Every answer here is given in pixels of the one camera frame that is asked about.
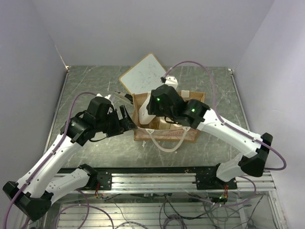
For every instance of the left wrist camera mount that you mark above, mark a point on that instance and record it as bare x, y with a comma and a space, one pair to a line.
109, 97

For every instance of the cream bottle peach cap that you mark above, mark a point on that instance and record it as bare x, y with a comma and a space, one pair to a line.
175, 126

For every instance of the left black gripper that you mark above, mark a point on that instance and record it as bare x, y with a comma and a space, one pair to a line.
126, 124

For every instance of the small yellow-framed whiteboard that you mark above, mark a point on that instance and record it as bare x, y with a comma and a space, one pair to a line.
144, 76

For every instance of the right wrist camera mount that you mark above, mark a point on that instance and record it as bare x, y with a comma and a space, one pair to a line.
170, 81

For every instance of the black and silver stapler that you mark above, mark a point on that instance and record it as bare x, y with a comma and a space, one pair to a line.
124, 97

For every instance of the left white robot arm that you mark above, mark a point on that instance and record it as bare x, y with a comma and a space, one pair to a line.
36, 191

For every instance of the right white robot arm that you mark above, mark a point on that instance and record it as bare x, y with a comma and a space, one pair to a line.
253, 148

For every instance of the cream bottle white cap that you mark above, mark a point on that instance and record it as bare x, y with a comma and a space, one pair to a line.
162, 124

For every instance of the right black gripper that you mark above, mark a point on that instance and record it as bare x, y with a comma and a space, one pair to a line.
152, 106

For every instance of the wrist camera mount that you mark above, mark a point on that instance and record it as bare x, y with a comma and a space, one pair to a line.
170, 81
109, 97

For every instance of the aluminium mounting rail frame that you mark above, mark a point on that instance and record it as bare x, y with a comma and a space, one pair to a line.
172, 197

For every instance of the white square bottle black cap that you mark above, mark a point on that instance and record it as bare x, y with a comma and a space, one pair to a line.
144, 117

